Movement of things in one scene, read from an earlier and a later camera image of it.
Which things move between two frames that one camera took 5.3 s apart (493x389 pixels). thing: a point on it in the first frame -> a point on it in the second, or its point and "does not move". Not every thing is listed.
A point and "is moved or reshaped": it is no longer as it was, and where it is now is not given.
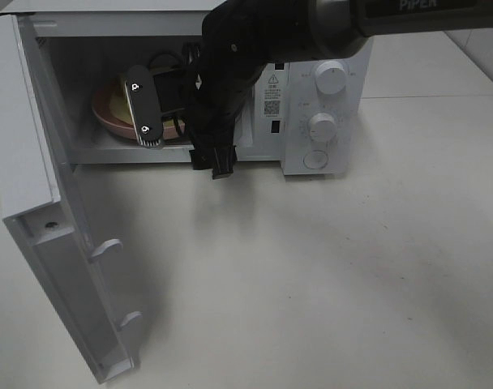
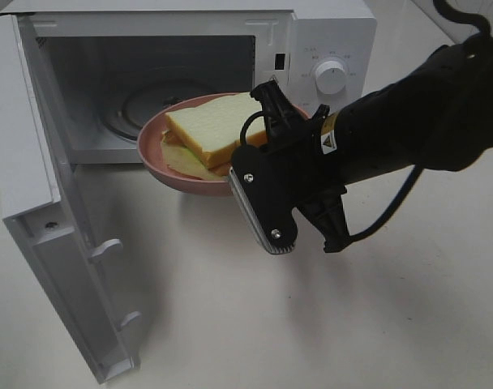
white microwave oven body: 307,113 does not move
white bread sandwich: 120,106 is moved or reshaped
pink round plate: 111,108 -> 151,152
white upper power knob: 330,77 does not move
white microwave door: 41,203 does not move
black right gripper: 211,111 -> 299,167
